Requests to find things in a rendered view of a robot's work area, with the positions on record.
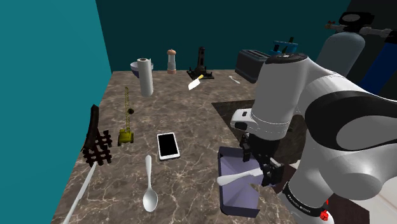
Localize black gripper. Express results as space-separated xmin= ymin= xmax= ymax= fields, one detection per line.
xmin=239 ymin=133 xmax=285 ymax=188

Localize white table knife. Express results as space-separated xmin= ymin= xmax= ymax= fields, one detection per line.
xmin=216 ymin=167 xmax=265 ymax=187

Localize purple open tray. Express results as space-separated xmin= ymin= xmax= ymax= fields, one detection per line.
xmin=217 ymin=146 xmax=277 ymax=218

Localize white smartphone black screen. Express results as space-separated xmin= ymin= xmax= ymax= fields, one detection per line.
xmin=156 ymin=132 xmax=181 ymax=162

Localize black toaster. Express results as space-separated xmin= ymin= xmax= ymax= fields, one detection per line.
xmin=234 ymin=49 xmax=272 ymax=84

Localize white spoon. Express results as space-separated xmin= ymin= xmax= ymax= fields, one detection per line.
xmin=142 ymin=155 xmax=159 ymax=213

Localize black upright stand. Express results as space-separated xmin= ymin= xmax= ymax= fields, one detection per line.
xmin=186 ymin=46 xmax=215 ymax=80

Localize blue knife block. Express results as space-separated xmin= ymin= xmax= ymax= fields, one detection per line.
xmin=268 ymin=36 xmax=300 ymax=57

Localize pepper grinder with tan cap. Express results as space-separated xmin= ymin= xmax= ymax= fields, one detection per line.
xmin=166 ymin=48 xmax=178 ymax=76

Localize yellow toy crane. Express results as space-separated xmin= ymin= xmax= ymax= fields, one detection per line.
xmin=117 ymin=86 xmax=136 ymax=147

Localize grey gas cylinder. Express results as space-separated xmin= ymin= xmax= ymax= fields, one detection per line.
xmin=315 ymin=11 xmax=395 ymax=78

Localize white paper towel roll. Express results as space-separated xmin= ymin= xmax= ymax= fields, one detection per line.
xmin=136 ymin=57 xmax=155 ymax=98

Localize blue cylinder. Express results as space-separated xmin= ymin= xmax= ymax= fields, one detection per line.
xmin=357 ymin=29 xmax=397 ymax=97

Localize white and purple bowl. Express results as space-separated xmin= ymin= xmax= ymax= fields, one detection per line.
xmin=130 ymin=60 xmax=155 ymax=79

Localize dark brown lattice rack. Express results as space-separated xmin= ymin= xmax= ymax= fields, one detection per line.
xmin=81 ymin=104 xmax=113 ymax=168

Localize cleaver with yellow handle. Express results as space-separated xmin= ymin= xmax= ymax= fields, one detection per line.
xmin=187 ymin=74 xmax=205 ymax=92

